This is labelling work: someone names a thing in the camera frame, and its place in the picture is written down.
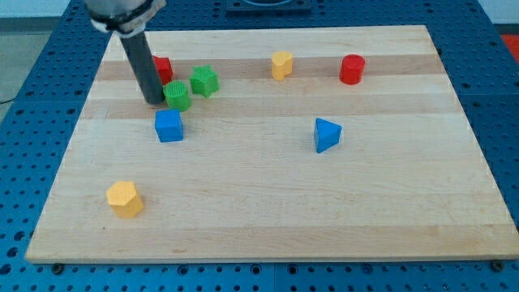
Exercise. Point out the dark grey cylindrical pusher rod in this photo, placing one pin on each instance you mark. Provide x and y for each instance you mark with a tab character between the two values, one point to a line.
142	63

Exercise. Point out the green cylinder block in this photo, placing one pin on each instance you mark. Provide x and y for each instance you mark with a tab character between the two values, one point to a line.
177	96

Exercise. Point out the green star block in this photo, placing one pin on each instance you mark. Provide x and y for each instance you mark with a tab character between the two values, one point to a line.
204	81

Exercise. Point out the red block behind rod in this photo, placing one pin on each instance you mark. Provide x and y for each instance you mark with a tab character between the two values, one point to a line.
164	69

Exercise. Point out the blue cube block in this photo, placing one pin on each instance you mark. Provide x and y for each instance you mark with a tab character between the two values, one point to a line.
169	125

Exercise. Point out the yellow heart block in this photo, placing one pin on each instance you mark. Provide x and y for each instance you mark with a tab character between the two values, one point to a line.
281	64

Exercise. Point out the yellow hexagon block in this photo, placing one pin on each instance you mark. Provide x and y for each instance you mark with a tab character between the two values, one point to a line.
124	199

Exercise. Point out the light wooden board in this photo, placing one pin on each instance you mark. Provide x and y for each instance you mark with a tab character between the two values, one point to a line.
407	180

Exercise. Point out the blue triangle block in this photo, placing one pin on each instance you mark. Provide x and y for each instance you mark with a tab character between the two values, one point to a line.
326	134

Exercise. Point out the red cylinder block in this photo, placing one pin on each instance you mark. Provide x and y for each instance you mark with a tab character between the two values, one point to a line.
352	67

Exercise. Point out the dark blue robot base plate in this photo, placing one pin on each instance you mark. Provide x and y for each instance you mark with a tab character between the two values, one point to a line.
235	7

